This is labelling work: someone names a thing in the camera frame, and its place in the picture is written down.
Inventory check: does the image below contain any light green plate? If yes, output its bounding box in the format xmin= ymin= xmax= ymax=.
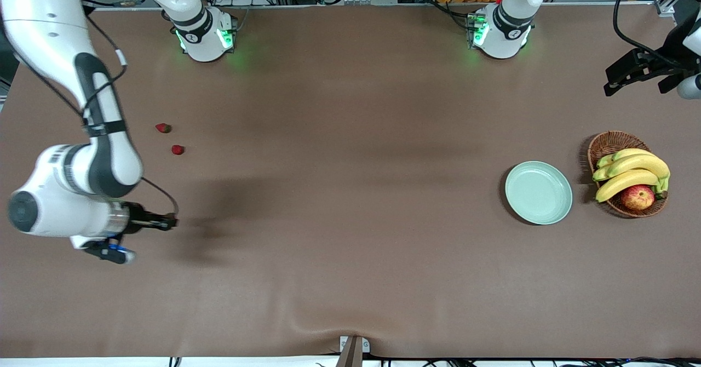
xmin=504 ymin=160 xmax=573 ymax=226

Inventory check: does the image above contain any brown wicker basket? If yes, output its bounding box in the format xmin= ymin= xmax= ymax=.
xmin=587 ymin=131 xmax=669 ymax=218

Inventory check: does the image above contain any short greenish yellow banana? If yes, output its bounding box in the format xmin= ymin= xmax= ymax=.
xmin=596 ymin=148 xmax=656 ymax=169

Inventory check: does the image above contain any red apple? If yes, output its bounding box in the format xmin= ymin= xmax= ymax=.
xmin=620 ymin=185 xmax=656 ymax=211

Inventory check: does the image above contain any brown table mat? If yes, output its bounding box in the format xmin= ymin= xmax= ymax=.
xmin=0 ymin=3 xmax=701 ymax=359

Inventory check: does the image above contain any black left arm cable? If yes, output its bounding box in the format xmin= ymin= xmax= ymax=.
xmin=612 ymin=0 xmax=685 ymax=72

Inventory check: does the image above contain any metal table edge bracket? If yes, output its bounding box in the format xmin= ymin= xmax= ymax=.
xmin=335 ymin=335 xmax=371 ymax=367

